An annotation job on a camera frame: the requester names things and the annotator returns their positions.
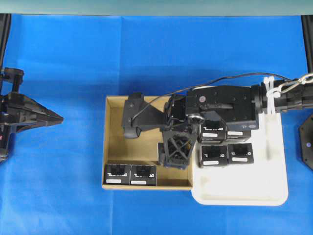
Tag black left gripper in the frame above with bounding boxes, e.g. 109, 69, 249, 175
0, 68, 64, 162

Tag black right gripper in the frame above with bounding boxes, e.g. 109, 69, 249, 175
161, 85, 259, 169

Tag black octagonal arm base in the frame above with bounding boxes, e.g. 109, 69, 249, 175
298, 114, 313, 171

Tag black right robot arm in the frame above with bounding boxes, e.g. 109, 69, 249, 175
158, 77, 313, 169

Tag black box back left tray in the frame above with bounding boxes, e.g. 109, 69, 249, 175
198, 120, 226, 143

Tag black box tray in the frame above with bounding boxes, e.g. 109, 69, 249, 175
199, 145, 228, 168
227, 143, 254, 165
225, 130, 251, 142
198, 120, 226, 143

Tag black box front left tray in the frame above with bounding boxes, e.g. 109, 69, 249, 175
199, 145, 228, 168

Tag black box in cardboard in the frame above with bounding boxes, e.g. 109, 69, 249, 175
104, 164, 131, 185
130, 164, 157, 186

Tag black box back right tray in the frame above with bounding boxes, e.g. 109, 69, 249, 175
225, 130, 251, 142

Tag brown cardboard box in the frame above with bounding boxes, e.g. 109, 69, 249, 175
101, 95, 193, 190

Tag black box front right tray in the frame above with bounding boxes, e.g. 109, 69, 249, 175
227, 143, 254, 165

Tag black box leftmost in cardboard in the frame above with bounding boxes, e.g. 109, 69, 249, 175
104, 164, 131, 185

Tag blue table cloth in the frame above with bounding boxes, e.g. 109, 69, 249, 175
0, 15, 313, 235

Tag white plastic tray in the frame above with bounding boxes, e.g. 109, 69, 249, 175
191, 114, 289, 206

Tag white zip ties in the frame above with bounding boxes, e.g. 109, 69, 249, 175
263, 76, 282, 115

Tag silver carabiner clip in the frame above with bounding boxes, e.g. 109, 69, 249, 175
278, 72, 313, 94

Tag black camera cable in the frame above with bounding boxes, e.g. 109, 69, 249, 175
130, 73, 294, 124

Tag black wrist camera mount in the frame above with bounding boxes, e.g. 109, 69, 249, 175
122, 93, 164, 139

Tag black left frame post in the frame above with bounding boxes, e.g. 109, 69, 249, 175
0, 13, 12, 69

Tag black frame post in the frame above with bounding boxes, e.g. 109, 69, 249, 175
0, 13, 12, 69
301, 15, 313, 73

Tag black right frame post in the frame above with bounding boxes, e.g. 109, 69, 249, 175
301, 15, 313, 73

